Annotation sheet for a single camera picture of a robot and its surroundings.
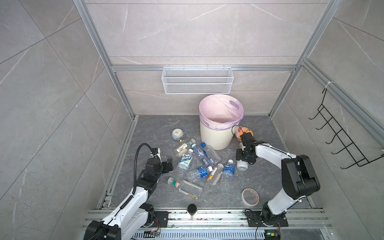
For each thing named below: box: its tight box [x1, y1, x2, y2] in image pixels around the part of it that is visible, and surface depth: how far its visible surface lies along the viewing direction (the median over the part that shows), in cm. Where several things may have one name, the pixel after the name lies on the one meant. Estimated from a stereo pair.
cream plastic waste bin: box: [200, 120, 234, 150], surface depth 89 cm
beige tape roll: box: [241, 188, 260, 206], surface depth 81 cm
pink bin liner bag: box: [199, 94, 244, 131], surface depth 95 cm
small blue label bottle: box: [223, 159, 235, 177], surface depth 87 cm
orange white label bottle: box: [208, 163, 225, 186], surface depth 87 cm
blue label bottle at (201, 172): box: [185, 165, 214, 183], surface depth 86 cm
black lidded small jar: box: [187, 203, 197, 219], surface depth 70 cm
